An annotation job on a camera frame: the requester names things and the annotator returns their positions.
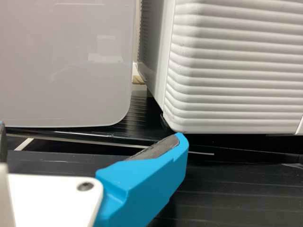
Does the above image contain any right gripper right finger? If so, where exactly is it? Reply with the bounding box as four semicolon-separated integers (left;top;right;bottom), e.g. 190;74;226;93
93;132;189;227

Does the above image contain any black platform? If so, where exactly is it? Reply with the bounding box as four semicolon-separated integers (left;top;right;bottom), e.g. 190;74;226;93
7;148;303;227
4;91;303;164

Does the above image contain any white box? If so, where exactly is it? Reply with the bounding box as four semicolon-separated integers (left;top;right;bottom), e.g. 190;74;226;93
0;0;137;128

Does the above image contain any incubator door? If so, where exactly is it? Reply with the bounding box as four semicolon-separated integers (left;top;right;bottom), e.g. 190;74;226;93
163;0;303;136

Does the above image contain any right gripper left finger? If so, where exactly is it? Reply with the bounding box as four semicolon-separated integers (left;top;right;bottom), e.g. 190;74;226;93
0;121;8;164

